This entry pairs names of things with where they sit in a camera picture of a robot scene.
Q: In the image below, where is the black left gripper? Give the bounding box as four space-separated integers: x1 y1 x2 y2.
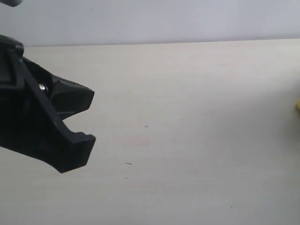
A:
0 35 96 173

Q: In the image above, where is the yellow object at edge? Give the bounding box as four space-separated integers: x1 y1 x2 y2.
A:
296 99 300 110

